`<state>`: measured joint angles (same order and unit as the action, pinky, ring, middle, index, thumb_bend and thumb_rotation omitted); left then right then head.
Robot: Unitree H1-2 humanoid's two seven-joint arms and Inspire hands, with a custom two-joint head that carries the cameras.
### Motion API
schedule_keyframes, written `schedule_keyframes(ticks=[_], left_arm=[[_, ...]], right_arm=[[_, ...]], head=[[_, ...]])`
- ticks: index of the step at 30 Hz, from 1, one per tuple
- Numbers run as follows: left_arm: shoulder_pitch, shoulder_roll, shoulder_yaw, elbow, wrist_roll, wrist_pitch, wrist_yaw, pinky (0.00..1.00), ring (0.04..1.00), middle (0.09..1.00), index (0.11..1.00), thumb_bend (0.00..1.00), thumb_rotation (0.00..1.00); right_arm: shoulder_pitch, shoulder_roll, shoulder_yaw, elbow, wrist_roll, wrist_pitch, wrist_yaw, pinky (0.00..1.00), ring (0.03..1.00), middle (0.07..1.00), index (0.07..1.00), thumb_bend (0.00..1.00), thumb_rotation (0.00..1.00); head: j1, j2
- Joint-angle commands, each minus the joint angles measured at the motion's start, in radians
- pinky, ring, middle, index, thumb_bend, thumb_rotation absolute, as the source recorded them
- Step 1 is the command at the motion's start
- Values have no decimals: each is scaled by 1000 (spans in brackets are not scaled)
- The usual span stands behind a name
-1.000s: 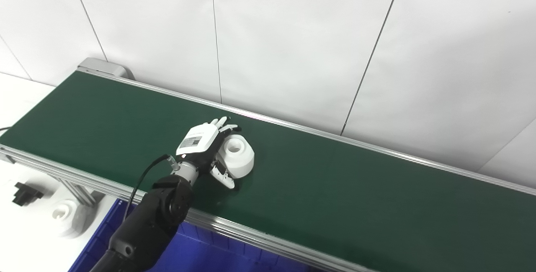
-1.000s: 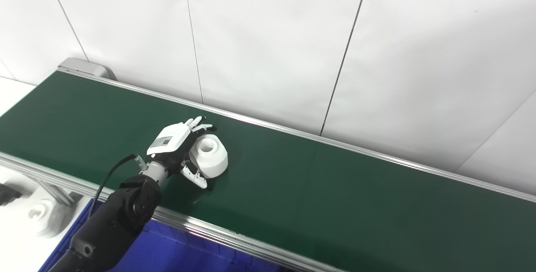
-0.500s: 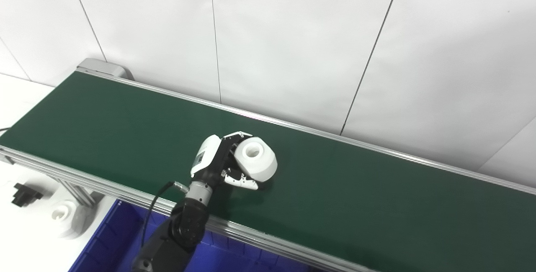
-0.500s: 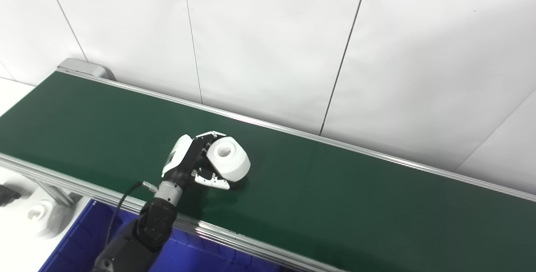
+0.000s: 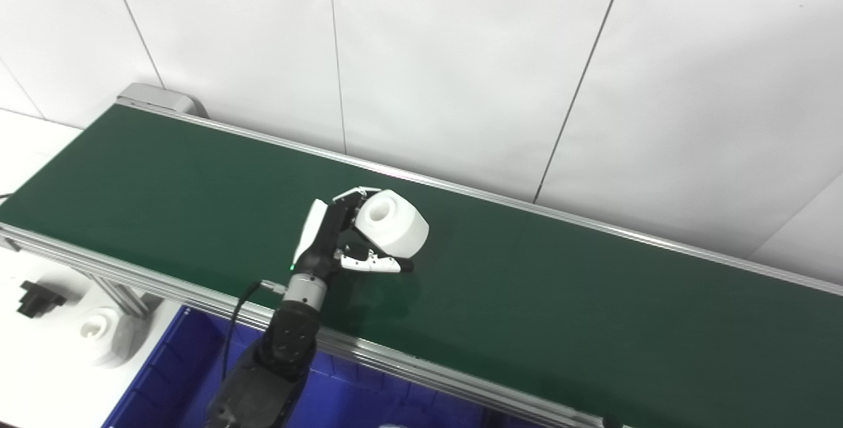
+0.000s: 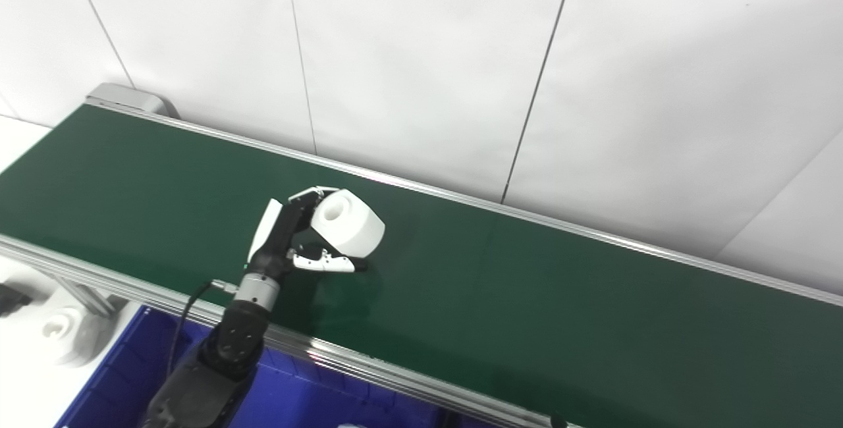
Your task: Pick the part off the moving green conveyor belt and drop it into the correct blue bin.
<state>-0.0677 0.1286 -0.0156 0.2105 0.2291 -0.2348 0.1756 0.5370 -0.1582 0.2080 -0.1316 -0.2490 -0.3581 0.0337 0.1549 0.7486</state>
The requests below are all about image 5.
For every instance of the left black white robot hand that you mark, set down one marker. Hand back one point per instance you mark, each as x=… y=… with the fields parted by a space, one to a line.
x=323 y=243

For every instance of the green conveyor belt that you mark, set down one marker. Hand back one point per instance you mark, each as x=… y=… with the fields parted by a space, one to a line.
x=369 y=352
x=593 y=296

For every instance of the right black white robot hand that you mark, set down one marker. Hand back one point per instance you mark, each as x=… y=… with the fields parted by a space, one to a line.
x=612 y=423

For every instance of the aluminium conveyor leg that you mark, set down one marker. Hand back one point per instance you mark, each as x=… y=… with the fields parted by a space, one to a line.
x=122 y=293

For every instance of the grey conveyor end cap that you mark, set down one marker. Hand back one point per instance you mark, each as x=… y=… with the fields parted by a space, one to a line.
x=158 y=95

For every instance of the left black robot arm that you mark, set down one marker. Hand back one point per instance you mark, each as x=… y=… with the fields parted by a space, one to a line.
x=283 y=349

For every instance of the black bracket part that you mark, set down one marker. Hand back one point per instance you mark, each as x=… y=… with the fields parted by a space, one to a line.
x=38 y=297

